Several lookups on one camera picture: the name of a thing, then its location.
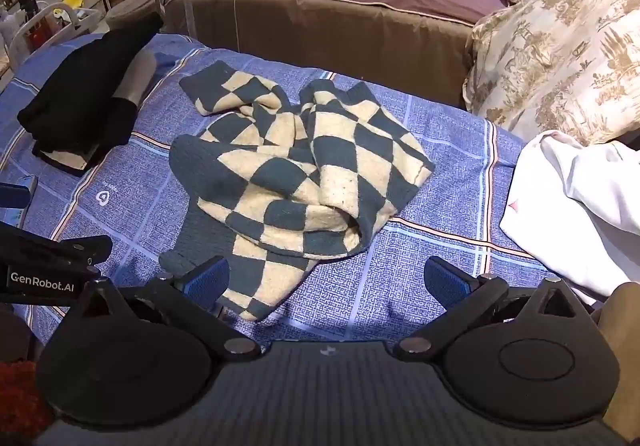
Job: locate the white garment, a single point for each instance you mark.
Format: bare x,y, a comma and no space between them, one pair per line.
575,206

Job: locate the white basket with bottles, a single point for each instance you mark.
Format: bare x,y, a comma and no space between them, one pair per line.
50,26

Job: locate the brown bed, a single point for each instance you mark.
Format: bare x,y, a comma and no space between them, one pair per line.
325,36

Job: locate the pile of black clothes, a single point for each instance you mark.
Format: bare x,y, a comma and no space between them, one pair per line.
75,86

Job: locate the tan cushion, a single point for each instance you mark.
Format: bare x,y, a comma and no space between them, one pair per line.
622,361

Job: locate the blue plaid bed sheet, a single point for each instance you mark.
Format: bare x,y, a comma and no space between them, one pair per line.
445,141

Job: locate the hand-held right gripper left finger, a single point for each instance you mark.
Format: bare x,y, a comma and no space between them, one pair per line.
207,278

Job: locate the teal and cream checkered sweater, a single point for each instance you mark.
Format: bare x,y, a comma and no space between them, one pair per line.
300,166

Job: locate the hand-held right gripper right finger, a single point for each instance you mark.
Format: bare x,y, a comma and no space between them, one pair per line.
445,276

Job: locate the red fuzzy cloth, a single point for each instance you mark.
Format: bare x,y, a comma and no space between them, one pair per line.
22,401

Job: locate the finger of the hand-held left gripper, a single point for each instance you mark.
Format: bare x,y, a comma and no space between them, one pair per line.
15,196

